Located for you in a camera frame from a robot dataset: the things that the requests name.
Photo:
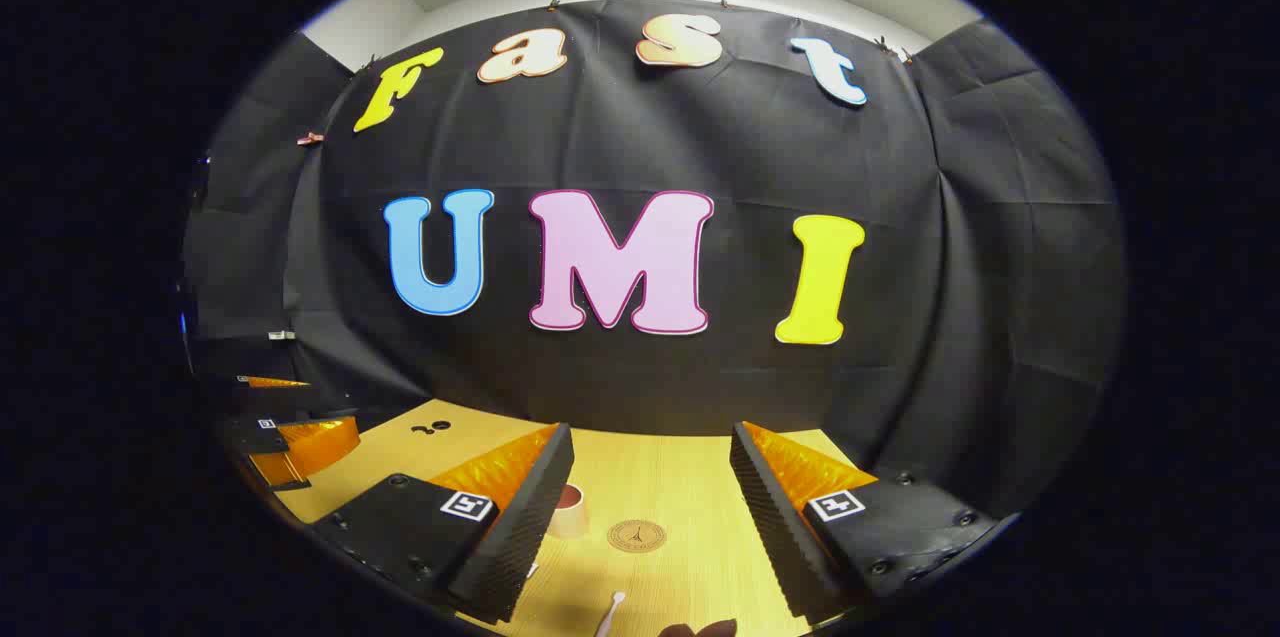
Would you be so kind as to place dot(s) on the beige cup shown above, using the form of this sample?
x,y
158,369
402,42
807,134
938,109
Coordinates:
x,y
572,519

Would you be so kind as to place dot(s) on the wooden desktop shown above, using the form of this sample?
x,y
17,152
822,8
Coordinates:
x,y
680,487

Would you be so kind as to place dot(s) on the round cork coaster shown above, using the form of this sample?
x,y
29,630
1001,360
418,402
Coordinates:
x,y
636,536

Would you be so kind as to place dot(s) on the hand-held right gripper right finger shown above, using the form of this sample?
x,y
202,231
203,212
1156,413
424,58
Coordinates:
x,y
775,527

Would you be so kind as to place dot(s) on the black backdrop cloth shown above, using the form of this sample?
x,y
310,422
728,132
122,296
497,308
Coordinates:
x,y
700,137

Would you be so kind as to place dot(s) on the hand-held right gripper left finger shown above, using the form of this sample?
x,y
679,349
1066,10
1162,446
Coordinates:
x,y
520,537

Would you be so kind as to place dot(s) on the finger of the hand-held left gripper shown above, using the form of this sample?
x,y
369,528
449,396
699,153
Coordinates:
x,y
255,437
290,402

